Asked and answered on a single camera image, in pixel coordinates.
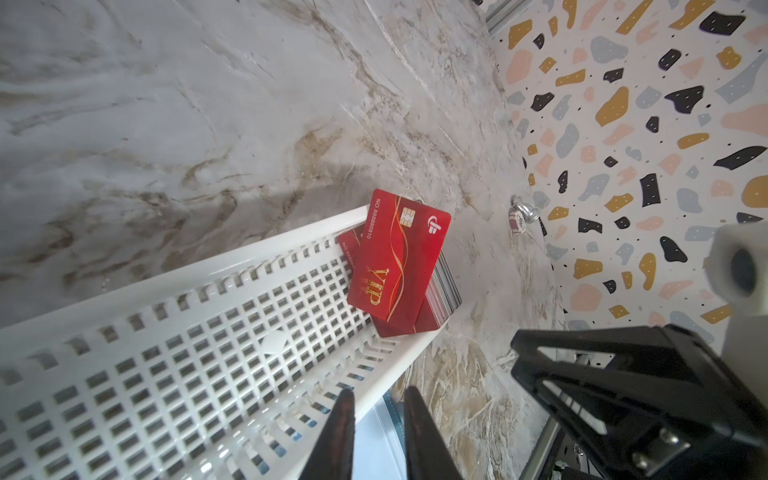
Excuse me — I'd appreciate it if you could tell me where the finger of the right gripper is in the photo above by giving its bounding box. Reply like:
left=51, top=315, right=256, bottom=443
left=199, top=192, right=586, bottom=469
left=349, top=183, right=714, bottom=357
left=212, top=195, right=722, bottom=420
left=511, top=325, right=767, bottom=479

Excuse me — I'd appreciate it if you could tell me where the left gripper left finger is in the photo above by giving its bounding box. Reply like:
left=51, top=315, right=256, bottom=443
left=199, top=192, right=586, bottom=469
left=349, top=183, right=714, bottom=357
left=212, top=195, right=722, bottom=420
left=299, top=389, right=356, bottom=480

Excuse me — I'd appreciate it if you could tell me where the small silver metal object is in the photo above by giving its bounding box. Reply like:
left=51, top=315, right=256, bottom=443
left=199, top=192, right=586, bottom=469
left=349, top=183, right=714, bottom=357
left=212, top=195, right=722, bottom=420
left=508, top=195, right=540, bottom=234

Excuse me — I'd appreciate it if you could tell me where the stack of red cards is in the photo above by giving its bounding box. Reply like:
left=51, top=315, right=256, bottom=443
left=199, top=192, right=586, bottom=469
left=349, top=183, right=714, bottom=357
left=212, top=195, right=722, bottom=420
left=335, top=224, right=462, bottom=338

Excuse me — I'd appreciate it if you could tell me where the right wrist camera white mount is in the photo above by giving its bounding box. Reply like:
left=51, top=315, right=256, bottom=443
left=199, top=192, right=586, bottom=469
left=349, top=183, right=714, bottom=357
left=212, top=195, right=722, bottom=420
left=705, top=221, right=767, bottom=404

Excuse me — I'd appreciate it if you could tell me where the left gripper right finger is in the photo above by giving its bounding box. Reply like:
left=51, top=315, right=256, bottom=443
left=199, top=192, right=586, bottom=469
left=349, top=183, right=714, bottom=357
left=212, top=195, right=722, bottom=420
left=404, top=386, right=462, bottom=480

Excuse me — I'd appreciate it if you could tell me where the white plastic mesh basket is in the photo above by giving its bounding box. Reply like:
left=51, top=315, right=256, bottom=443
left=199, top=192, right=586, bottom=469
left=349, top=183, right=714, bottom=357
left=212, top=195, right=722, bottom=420
left=1, top=207, right=433, bottom=479

